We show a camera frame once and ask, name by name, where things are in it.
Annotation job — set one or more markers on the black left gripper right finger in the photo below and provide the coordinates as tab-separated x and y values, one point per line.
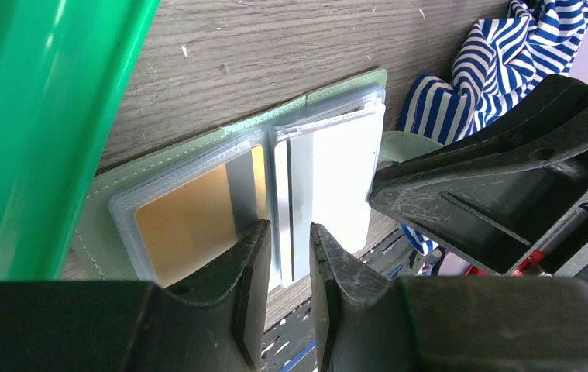
491	323

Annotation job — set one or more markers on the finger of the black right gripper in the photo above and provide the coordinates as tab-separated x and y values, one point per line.
518	186

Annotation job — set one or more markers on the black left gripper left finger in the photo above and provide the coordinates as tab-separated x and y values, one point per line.
213	320

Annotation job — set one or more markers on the green card holder wallet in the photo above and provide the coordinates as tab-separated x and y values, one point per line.
163	216

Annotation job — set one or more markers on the blue white striped cloth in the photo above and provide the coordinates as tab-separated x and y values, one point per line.
500	62

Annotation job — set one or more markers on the grey striped card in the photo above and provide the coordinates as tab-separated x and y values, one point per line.
293	160

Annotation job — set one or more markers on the green plastic bin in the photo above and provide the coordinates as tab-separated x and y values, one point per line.
64	69

